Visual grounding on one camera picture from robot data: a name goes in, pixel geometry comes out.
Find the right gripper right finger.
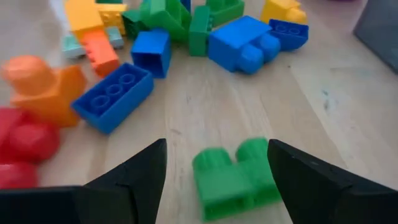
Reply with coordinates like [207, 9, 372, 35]
[267, 139, 398, 224]

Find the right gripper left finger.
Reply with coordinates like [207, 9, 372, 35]
[0, 138, 168, 224]

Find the blue long hollow brick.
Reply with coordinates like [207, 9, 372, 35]
[70, 62, 155, 135]

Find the red two-stud block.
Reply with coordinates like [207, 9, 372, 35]
[0, 107, 62, 190]

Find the green two-stud block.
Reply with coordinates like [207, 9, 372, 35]
[192, 136, 282, 222]

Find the orange stepped single-stud block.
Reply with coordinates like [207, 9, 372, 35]
[0, 55, 88, 128]

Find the orange studded brick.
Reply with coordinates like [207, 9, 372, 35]
[79, 28, 121, 78]

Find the pale cyan plate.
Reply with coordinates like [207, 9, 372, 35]
[60, 26, 125, 60]

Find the dark blue small brick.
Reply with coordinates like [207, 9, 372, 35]
[267, 18, 310, 52]

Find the blue hollow square block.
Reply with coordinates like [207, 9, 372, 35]
[130, 27, 172, 79]

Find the dark green small block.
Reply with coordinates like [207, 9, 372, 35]
[121, 8, 147, 40]

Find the amber yellow studded brick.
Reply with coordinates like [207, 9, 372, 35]
[98, 2, 129, 35]

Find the large blue two-stud block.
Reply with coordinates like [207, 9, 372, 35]
[207, 15, 282, 75]

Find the yellow sloped block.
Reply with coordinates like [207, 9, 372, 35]
[63, 0, 105, 40]

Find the green toy block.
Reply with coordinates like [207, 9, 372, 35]
[139, 0, 192, 43]
[205, 0, 246, 27]
[188, 5, 214, 57]

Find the yellow big-stud block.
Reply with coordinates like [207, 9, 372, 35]
[260, 0, 308, 25]

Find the dark grey storage bin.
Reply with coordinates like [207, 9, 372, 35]
[353, 0, 398, 75]

